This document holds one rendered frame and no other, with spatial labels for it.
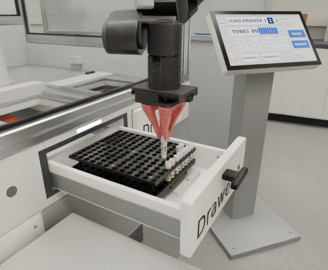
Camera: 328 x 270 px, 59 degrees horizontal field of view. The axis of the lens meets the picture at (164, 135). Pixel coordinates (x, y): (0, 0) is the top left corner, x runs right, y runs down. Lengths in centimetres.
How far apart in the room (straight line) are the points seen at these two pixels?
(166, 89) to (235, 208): 141
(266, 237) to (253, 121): 66
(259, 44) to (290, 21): 26
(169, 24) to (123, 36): 8
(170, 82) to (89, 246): 36
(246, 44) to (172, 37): 97
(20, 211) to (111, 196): 19
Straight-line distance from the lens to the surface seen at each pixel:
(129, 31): 49
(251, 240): 176
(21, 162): 62
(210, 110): 239
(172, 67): 48
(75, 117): 67
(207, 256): 167
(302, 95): 357
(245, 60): 137
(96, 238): 64
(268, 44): 149
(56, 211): 72
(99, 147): 69
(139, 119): 85
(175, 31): 47
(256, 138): 165
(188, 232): 47
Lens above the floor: 118
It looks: 23 degrees down
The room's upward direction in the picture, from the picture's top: straight up
